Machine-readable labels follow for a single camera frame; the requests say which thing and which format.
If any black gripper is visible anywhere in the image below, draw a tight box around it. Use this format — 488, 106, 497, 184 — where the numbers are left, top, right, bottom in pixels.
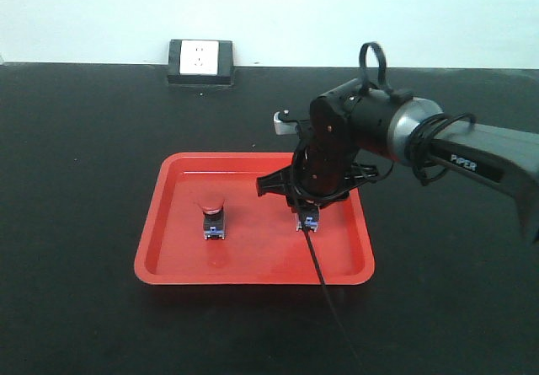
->
256, 126, 382, 209

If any white socket black box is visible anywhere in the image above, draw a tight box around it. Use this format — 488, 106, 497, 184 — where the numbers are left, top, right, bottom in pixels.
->
167, 39, 235, 87

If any black cable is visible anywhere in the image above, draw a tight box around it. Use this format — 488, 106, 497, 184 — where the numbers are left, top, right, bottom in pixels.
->
290, 41, 479, 375

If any red plastic tray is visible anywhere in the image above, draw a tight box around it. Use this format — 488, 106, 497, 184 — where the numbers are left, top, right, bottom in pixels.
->
134, 153, 375, 285

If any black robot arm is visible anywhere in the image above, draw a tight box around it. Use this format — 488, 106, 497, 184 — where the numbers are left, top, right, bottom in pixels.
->
257, 79, 538, 242

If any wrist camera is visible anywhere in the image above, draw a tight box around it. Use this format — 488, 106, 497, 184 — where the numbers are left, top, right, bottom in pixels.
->
273, 110, 311, 136

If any red mushroom push button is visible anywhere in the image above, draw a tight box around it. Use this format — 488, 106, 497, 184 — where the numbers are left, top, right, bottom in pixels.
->
197, 196, 226, 240

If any yellow mushroom push button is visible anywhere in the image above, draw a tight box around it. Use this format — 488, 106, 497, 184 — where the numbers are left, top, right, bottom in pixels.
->
294, 204, 320, 232

